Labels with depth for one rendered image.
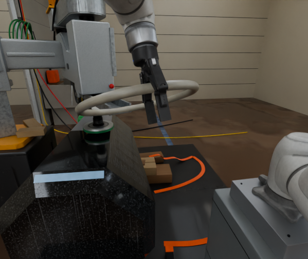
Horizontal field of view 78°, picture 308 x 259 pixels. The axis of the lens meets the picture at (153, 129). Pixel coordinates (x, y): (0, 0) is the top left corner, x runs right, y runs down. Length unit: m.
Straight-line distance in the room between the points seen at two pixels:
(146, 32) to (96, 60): 0.76
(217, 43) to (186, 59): 1.08
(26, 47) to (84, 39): 0.70
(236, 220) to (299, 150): 0.35
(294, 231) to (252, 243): 0.14
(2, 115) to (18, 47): 0.55
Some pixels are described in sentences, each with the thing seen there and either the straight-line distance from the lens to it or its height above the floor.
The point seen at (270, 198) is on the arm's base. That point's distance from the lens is 0.88.
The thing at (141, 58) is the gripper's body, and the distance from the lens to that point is 0.56.
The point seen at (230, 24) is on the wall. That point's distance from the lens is 7.13.
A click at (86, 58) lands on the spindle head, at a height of 1.39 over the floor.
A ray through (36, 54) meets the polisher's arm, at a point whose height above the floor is 1.41.
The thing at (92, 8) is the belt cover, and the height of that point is 1.64.
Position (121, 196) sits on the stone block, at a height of 0.73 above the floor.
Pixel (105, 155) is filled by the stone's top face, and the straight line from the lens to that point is 1.14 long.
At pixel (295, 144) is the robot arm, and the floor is 1.14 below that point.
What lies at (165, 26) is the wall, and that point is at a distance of 6.44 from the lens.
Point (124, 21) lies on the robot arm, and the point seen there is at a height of 1.49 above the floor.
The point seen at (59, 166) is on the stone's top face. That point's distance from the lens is 1.11.
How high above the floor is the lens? 1.40
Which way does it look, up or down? 21 degrees down
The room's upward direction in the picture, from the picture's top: straight up
